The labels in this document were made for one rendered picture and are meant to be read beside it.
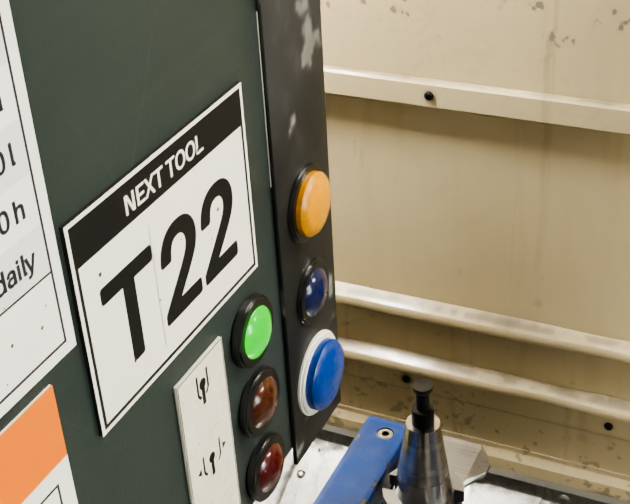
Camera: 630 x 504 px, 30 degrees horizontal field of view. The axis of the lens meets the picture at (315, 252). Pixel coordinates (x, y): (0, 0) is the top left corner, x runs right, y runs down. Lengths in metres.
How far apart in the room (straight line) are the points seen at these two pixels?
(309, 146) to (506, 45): 0.75
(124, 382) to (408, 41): 0.89
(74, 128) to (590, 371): 1.08
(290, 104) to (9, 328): 0.16
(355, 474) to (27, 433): 0.64
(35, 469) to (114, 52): 0.11
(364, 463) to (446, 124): 0.43
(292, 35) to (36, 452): 0.17
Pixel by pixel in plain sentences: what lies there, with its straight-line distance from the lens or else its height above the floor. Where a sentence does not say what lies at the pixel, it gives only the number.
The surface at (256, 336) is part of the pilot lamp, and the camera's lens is 0.41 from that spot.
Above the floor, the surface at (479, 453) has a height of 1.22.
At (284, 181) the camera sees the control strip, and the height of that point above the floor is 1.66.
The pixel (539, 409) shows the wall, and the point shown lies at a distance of 1.39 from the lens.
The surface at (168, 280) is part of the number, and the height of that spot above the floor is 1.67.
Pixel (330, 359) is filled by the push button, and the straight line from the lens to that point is 0.47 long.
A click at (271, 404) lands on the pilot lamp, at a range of 0.43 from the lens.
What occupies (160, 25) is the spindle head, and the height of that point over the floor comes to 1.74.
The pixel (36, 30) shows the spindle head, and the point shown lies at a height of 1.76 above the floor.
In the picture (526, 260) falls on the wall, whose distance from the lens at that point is 1.28.
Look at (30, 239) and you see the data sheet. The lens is 0.30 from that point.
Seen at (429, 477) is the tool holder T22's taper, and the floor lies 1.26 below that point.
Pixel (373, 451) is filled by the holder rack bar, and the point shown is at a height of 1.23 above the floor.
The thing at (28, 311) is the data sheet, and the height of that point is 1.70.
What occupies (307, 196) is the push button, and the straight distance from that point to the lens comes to 0.42.
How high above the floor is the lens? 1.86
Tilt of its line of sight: 32 degrees down
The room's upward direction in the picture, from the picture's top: 4 degrees counter-clockwise
